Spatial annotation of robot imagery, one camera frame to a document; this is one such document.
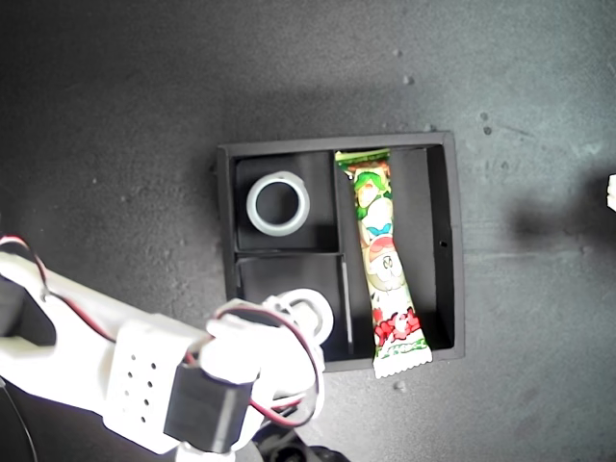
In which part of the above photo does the small white tape roll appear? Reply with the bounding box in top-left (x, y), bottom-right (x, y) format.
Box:
top-left (282, 287), bottom-right (335, 348)

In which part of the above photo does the snack bar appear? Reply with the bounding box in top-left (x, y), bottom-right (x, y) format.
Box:
top-left (333, 148), bottom-right (433, 380)

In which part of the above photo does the large white tape roll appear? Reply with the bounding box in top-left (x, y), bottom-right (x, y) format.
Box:
top-left (245, 170), bottom-right (311, 238)

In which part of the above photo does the black tray with wells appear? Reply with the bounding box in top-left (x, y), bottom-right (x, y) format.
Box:
top-left (215, 130), bottom-right (468, 374)

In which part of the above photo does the red black gripper wire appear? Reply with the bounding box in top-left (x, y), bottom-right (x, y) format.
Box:
top-left (184, 306), bottom-right (327, 429)

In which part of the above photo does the red black arm wire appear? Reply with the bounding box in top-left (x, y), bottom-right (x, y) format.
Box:
top-left (0, 235), bottom-right (117, 344)

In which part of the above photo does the thin black cable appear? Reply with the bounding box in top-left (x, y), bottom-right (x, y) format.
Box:
top-left (0, 378), bottom-right (39, 462)

